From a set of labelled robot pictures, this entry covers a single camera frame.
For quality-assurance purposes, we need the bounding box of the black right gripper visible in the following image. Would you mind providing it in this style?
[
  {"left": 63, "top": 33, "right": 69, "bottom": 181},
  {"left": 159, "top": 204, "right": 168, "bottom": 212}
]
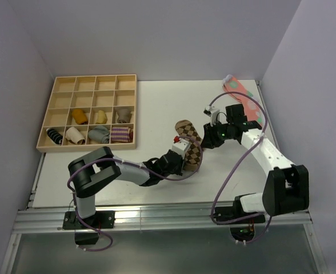
[{"left": 201, "top": 119, "right": 233, "bottom": 149}]

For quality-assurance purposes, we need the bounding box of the brown argyle sock pair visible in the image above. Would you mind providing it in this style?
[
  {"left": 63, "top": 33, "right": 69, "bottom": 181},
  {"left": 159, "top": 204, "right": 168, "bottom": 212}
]
[{"left": 175, "top": 120, "right": 202, "bottom": 171}]

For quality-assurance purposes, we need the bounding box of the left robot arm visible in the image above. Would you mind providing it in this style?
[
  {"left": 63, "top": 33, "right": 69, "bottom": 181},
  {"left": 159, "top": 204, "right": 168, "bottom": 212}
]
[{"left": 67, "top": 146, "right": 185, "bottom": 228}]

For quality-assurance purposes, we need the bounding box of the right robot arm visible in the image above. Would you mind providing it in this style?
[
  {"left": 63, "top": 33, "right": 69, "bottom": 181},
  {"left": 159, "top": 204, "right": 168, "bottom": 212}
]
[{"left": 201, "top": 104, "right": 309, "bottom": 223}]

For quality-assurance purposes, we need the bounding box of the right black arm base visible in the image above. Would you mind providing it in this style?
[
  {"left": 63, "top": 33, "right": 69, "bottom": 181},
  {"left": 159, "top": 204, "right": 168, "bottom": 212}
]
[{"left": 213, "top": 206, "right": 266, "bottom": 224}]

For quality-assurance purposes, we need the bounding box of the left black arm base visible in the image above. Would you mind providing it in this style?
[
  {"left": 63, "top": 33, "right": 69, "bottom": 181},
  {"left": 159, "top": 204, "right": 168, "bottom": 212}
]
[{"left": 62, "top": 211, "right": 115, "bottom": 230}]

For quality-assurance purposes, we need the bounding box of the pink patterned sock pair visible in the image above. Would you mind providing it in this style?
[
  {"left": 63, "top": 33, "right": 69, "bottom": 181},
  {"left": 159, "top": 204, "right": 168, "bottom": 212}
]
[{"left": 222, "top": 74, "right": 264, "bottom": 126}]

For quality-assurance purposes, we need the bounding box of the purple striped rolled sock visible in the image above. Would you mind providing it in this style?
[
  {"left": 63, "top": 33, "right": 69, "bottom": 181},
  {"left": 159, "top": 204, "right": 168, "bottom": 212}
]
[{"left": 110, "top": 127, "right": 134, "bottom": 143}]

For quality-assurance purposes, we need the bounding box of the grey beige rolled sock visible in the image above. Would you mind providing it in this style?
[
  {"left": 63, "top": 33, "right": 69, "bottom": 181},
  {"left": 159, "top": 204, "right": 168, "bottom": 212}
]
[{"left": 116, "top": 107, "right": 132, "bottom": 124}]

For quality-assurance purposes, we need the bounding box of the grey blue rolled sock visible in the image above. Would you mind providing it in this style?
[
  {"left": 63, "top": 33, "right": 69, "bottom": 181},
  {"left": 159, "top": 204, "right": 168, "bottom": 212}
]
[{"left": 88, "top": 125, "right": 110, "bottom": 144}]

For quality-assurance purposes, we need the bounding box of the pale yellow rolled sock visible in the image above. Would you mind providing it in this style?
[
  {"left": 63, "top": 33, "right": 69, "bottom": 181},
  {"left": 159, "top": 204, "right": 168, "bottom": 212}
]
[{"left": 95, "top": 110, "right": 108, "bottom": 124}]

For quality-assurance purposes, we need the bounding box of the wooden compartment tray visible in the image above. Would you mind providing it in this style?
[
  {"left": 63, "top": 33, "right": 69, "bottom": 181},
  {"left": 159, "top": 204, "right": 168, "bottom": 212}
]
[{"left": 37, "top": 74, "right": 137, "bottom": 152}]

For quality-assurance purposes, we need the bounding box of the cream rolled sock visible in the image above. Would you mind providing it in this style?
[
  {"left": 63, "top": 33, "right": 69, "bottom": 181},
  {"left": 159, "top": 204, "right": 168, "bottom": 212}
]
[{"left": 65, "top": 127, "right": 85, "bottom": 145}]

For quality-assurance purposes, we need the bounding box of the mustard rolled sock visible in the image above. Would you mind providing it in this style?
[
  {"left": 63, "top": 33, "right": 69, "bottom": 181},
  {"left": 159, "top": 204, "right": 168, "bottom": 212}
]
[{"left": 71, "top": 108, "right": 89, "bottom": 125}]

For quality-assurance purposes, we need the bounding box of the black white striped rolled sock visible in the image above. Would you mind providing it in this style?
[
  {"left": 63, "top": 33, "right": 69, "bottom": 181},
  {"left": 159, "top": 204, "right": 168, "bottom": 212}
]
[{"left": 46, "top": 128, "right": 64, "bottom": 146}]

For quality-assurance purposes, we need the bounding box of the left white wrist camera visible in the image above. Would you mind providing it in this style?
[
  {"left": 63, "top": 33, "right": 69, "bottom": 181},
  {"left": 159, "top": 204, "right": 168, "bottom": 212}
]
[{"left": 171, "top": 136, "right": 190, "bottom": 159}]

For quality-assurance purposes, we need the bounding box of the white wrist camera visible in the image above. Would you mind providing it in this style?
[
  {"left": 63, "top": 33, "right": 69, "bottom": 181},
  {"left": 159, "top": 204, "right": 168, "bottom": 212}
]
[
  {"left": 171, "top": 136, "right": 190, "bottom": 159},
  {"left": 204, "top": 105, "right": 220, "bottom": 127}
]

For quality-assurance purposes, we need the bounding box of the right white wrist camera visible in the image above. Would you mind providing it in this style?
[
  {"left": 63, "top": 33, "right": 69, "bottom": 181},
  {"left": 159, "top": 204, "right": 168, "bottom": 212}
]
[{"left": 204, "top": 105, "right": 220, "bottom": 127}]

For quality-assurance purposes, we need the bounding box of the black box under rail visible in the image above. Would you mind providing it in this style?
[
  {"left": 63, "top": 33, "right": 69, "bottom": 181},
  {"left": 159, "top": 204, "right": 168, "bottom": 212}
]
[{"left": 74, "top": 232, "right": 99, "bottom": 246}]

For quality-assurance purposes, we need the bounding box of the aluminium rail frame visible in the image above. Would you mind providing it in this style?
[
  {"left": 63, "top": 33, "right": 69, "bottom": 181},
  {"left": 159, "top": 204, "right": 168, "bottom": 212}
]
[{"left": 1, "top": 81, "right": 329, "bottom": 274}]

